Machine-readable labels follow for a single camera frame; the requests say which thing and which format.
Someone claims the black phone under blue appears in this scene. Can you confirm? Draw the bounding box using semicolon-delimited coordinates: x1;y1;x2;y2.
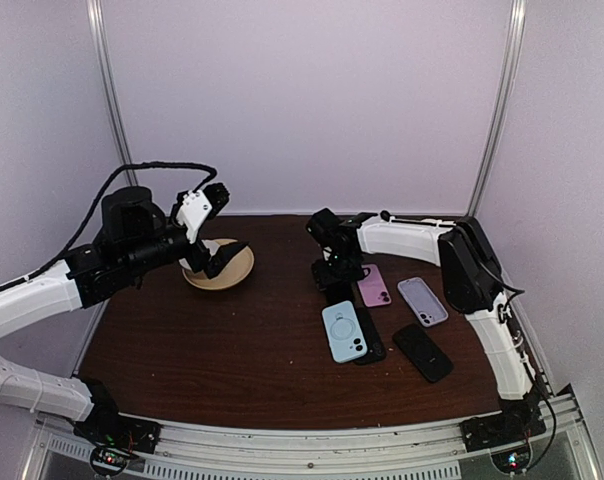
353;307;386;366

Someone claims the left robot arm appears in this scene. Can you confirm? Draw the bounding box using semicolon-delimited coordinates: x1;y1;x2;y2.
0;183;248;444

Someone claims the pink phone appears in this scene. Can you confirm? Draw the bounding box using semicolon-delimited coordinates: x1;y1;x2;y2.
357;264;391;308

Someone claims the right aluminium post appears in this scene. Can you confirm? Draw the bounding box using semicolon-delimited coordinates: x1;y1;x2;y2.
467;0;527;216

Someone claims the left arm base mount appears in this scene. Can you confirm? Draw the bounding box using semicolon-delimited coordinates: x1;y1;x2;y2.
70;379;161;478

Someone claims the left aluminium post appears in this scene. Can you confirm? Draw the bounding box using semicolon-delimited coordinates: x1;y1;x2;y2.
86;0;133;165

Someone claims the aluminium front rail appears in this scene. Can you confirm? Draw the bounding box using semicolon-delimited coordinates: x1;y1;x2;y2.
31;407;598;480

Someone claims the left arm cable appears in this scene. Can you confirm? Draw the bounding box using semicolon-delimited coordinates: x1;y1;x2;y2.
0;160;218;301

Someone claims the lavender phone case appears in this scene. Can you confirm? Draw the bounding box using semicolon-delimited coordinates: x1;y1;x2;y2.
397;277;449;328

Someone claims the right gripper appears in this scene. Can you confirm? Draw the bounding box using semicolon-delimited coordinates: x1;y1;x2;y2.
313;250;366;290

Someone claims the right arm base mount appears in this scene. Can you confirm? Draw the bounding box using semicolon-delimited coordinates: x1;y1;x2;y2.
459;396;558;477

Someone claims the black phone case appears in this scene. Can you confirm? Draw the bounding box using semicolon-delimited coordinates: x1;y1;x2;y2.
392;324;454;383

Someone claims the light blue cased phone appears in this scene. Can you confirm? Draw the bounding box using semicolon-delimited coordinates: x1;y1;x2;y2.
321;301;368;364

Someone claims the aluminium post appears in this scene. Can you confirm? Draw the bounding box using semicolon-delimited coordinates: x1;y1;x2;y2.
467;0;527;216
86;0;133;165

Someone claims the white teacup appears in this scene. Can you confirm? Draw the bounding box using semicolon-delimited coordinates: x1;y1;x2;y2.
178;239;220;273

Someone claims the beige saucer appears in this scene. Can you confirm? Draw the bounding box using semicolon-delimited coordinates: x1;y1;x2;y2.
179;246;255;291

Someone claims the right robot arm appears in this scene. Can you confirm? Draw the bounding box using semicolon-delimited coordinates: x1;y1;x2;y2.
306;208;544;442

